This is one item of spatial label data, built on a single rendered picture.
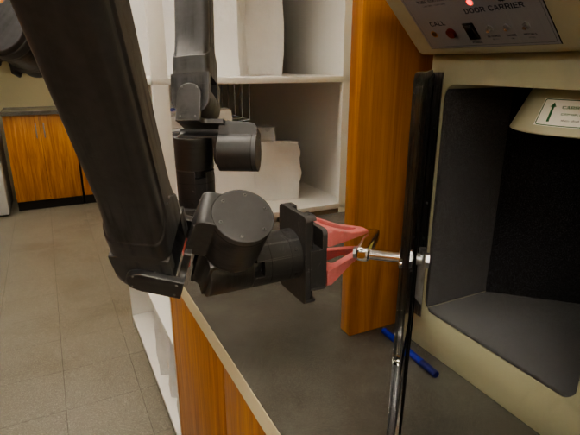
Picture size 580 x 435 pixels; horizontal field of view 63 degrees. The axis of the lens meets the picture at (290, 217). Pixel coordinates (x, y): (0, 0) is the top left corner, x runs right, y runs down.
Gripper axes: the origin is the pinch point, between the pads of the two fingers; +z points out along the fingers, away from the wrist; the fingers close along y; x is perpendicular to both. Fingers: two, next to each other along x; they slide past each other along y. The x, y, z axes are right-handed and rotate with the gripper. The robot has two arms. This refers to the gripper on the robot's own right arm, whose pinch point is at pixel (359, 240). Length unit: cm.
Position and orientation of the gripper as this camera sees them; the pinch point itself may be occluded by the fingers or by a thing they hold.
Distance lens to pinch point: 58.5
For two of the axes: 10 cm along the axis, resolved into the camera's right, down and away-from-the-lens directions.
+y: 0.0, -9.5, -3.0
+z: 8.9, -1.4, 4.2
